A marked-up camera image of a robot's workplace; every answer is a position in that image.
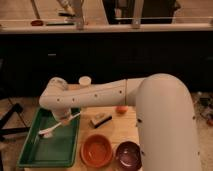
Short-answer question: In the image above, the white black dish brush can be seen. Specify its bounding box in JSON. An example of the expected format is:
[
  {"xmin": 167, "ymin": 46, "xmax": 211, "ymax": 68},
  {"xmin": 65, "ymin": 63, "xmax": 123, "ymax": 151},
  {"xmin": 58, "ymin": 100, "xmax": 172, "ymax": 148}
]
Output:
[{"xmin": 38, "ymin": 113, "xmax": 81, "ymax": 137}]

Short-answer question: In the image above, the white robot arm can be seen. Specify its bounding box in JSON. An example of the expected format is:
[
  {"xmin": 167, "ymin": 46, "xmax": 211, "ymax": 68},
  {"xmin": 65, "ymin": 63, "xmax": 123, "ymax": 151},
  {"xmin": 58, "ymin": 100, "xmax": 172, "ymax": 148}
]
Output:
[{"xmin": 39, "ymin": 73, "xmax": 202, "ymax": 171}]

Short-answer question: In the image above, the green plastic tray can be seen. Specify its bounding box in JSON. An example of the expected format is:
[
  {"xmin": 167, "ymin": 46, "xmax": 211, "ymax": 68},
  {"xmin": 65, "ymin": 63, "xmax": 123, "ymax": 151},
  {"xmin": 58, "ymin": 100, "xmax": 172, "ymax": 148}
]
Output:
[{"xmin": 17, "ymin": 108, "xmax": 80, "ymax": 168}]

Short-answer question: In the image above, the white cup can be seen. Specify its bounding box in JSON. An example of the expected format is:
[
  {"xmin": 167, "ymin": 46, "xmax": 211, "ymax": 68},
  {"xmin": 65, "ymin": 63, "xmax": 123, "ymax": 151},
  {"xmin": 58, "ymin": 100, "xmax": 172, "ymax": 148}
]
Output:
[{"xmin": 78, "ymin": 76, "xmax": 91, "ymax": 87}]

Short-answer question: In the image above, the orange bowl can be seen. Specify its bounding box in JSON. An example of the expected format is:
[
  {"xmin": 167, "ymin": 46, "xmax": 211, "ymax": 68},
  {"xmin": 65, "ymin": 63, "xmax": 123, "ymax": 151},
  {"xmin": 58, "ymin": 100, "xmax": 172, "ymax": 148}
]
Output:
[{"xmin": 80, "ymin": 134, "xmax": 113, "ymax": 168}]

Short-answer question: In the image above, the black tripod stand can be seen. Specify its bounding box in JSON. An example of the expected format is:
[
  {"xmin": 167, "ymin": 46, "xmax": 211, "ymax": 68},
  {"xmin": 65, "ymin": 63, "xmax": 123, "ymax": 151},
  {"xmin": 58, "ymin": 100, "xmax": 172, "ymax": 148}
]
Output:
[{"xmin": 0, "ymin": 59, "xmax": 32, "ymax": 142}]

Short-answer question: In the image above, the wooden table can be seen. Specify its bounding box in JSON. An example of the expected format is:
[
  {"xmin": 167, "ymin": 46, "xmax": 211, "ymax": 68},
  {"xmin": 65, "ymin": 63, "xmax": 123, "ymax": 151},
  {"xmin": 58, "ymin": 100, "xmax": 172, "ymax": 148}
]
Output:
[{"xmin": 24, "ymin": 83, "xmax": 144, "ymax": 171}]

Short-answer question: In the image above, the orange fruit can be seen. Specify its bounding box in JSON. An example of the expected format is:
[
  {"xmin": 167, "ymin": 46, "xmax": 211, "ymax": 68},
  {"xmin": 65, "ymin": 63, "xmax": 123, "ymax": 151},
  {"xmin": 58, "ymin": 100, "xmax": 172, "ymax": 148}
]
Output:
[{"xmin": 115, "ymin": 106, "xmax": 128, "ymax": 114}]

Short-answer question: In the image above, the dark purple bowl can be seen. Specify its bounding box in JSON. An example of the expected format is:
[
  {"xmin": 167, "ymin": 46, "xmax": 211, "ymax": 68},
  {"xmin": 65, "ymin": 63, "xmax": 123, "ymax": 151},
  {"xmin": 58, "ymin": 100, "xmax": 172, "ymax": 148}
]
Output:
[{"xmin": 115, "ymin": 141, "xmax": 142, "ymax": 171}]

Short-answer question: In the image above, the red bowl on counter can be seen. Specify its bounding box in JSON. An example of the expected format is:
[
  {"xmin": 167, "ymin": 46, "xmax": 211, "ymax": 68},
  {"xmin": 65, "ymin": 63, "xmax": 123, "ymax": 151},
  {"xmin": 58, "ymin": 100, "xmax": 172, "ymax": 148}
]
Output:
[{"xmin": 31, "ymin": 20, "xmax": 44, "ymax": 26}]

